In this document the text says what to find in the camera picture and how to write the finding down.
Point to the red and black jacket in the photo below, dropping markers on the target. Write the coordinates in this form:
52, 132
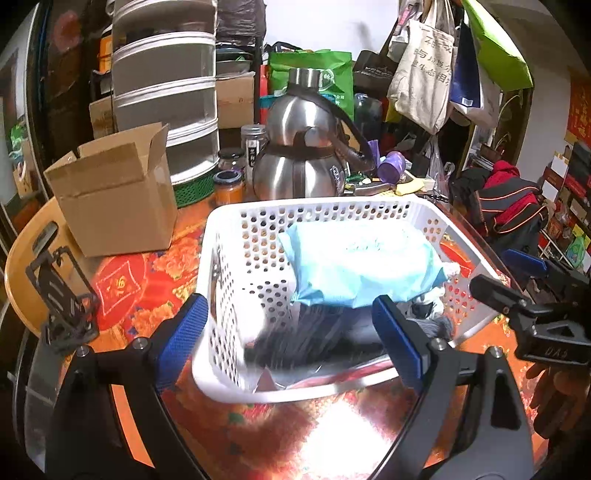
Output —
508, 198

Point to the closed cardboard box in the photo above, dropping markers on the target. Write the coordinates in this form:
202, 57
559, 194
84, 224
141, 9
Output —
235, 101

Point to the yellow cloth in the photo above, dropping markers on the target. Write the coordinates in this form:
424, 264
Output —
411, 186

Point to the white perforated plastic basket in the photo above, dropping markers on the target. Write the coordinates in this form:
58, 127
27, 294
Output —
323, 205

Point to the bright green paper bag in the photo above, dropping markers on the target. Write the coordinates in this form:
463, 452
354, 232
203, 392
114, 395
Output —
498, 50

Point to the purple cup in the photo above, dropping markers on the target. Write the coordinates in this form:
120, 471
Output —
391, 167

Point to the black fabric bag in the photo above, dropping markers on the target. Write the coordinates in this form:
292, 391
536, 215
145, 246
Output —
374, 69

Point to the beige canvas tote bag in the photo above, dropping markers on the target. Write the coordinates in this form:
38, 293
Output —
422, 78

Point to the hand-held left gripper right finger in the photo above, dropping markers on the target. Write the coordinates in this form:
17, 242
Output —
397, 339

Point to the blue and white bag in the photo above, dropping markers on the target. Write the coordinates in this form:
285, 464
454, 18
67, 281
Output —
466, 78

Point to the light blue cloth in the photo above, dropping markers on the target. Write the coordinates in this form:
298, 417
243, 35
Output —
360, 272

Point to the orange filled jar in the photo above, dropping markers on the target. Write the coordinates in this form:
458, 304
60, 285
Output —
228, 191

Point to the grey knit sock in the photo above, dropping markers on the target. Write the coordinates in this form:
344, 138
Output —
431, 321

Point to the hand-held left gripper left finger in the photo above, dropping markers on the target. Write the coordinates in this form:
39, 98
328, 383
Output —
184, 332

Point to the red wall hanging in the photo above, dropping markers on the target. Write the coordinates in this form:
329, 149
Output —
579, 110

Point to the person's right hand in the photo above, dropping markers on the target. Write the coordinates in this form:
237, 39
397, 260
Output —
556, 397

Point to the tall spice jar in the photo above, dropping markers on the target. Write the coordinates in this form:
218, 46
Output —
254, 145

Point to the green woven tray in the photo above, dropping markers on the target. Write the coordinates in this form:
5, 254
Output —
194, 191

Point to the dark plastic bottle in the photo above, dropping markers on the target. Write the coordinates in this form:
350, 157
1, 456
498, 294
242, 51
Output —
368, 115

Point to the grey stacked food cover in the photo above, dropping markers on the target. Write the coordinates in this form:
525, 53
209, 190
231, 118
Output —
161, 101

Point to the shelf of packaged goods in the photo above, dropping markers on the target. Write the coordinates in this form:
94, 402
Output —
570, 207

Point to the black phone stand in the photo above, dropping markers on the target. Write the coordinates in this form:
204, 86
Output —
60, 295

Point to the dark grey cloth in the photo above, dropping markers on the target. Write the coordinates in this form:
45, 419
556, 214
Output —
314, 341

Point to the open cardboard box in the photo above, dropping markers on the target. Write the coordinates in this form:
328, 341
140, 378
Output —
115, 207

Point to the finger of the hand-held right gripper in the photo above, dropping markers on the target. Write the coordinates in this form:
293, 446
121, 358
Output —
498, 293
524, 263

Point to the gourd-shaped steel flask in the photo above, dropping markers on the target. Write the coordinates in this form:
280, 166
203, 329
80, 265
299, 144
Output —
295, 115

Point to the green shopping bag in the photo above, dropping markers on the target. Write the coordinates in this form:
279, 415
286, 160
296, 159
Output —
286, 69

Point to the wooden chair back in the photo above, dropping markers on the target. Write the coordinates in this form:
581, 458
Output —
23, 258

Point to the small glass jar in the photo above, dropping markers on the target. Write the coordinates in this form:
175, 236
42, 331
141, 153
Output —
231, 159

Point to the black plastic bag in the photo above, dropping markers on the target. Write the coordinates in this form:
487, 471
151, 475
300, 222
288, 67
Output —
240, 18

